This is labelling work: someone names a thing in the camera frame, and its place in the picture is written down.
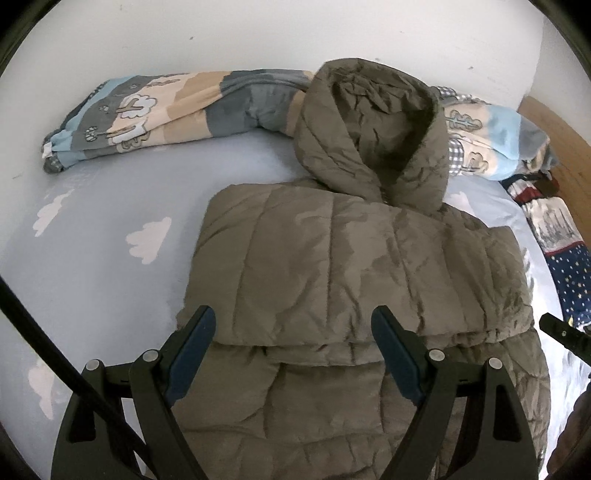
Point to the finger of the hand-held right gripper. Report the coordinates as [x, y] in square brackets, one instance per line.
[565, 332]

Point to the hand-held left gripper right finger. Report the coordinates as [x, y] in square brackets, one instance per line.
[397, 355]

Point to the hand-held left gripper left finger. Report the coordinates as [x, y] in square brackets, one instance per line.
[191, 355]

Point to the olive hooded puffer jacket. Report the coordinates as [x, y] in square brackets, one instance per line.
[323, 240]

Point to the dark brown cloth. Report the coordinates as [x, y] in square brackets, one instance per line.
[575, 429]

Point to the wooden headboard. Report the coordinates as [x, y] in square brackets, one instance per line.
[568, 143]

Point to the tree print folded quilt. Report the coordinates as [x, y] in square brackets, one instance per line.
[161, 115]

